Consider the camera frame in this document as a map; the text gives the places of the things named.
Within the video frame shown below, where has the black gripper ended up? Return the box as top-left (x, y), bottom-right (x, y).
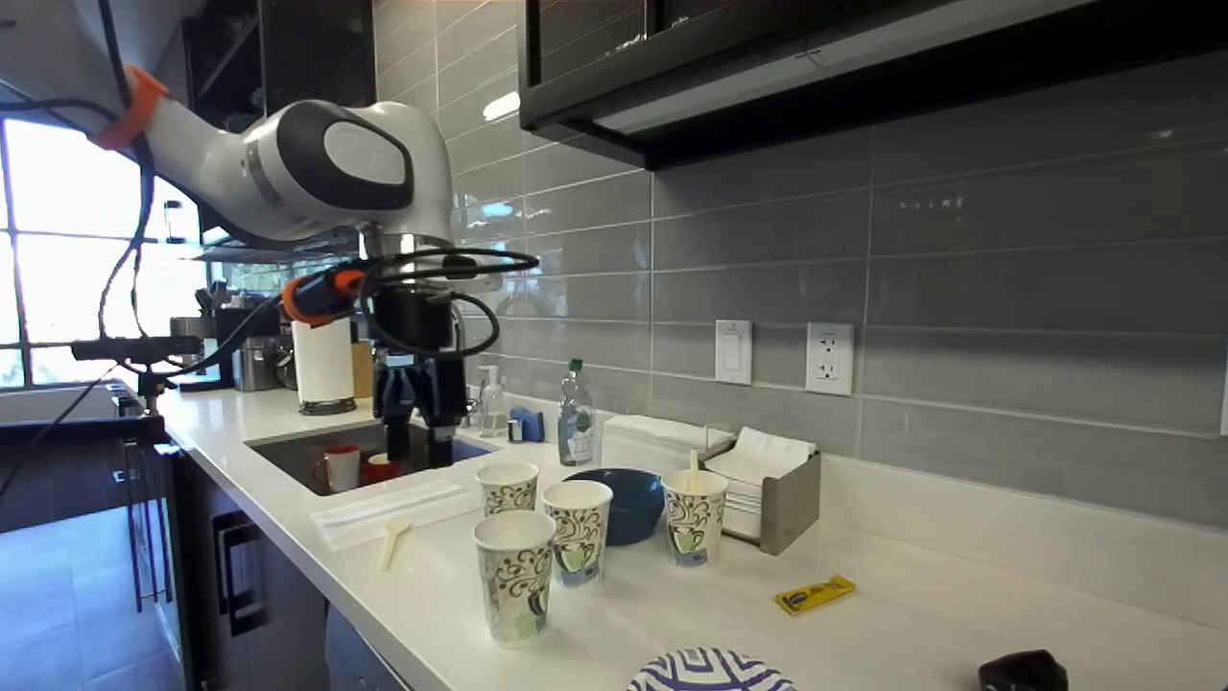
top-left (371, 282), bottom-right (471, 470)

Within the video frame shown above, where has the patterned paper cup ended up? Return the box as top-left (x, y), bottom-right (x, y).
top-left (541, 477), bottom-right (619, 589)
top-left (471, 505), bottom-right (560, 647)
top-left (659, 465), bottom-right (734, 569)
top-left (475, 456), bottom-right (545, 517)

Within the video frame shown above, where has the clear soap dispenser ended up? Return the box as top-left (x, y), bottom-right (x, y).
top-left (463, 362), bottom-right (513, 440)

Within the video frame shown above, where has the blue sponge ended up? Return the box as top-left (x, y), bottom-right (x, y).
top-left (505, 403), bottom-right (550, 447)

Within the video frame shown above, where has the paper towel roll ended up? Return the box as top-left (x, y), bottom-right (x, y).
top-left (288, 316), bottom-right (362, 419)

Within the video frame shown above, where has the wooden stirrer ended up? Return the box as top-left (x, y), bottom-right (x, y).
top-left (380, 517), bottom-right (417, 570)

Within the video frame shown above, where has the steel sink basin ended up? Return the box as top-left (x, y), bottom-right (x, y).
top-left (242, 419), bottom-right (495, 500)

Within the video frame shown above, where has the clear bottle with green cap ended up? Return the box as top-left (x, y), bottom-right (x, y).
top-left (556, 351), bottom-right (600, 469)

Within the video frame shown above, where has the black coffee machine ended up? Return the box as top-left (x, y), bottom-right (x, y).
top-left (192, 280), bottom-right (298, 394)

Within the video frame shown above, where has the blue bowl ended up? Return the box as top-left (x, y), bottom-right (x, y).
top-left (564, 465), bottom-right (668, 547)

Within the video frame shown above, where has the dark under-counter cabinet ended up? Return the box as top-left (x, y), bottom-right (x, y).
top-left (170, 445), bottom-right (338, 691)

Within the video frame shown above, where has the dark cart table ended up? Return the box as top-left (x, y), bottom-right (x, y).
top-left (0, 381), bottom-right (178, 537)

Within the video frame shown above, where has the dark tall cabinet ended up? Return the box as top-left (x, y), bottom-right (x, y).
top-left (183, 0), bottom-right (380, 129)

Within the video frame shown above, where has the gray napkin holder box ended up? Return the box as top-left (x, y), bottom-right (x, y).
top-left (702, 421), bottom-right (825, 555)

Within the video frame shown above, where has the blue patterned paper plate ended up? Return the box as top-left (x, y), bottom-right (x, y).
top-left (627, 645), bottom-right (797, 691)

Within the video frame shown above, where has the white power outlet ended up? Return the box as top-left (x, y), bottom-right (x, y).
top-left (802, 317), bottom-right (858, 400)

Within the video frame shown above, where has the yellow packet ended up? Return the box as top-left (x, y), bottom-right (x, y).
top-left (771, 570), bottom-right (858, 618)

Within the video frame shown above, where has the dark upper cabinet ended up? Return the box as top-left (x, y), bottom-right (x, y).
top-left (513, 0), bottom-right (1228, 171)

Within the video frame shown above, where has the small black object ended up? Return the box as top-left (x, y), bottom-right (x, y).
top-left (975, 645), bottom-right (1069, 691)

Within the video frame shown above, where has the orange cable strap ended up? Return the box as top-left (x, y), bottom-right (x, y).
top-left (93, 65), bottom-right (173, 152)
top-left (281, 263), bottom-right (371, 327)

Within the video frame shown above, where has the black camera on tripod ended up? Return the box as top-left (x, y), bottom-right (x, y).
top-left (70, 332), bottom-right (194, 403)

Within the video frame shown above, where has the white light switch plate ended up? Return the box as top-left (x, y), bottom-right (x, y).
top-left (710, 316), bottom-right (756, 386)

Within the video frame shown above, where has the bright window with frame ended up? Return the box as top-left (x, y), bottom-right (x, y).
top-left (0, 110), bottom-right (207, 392)

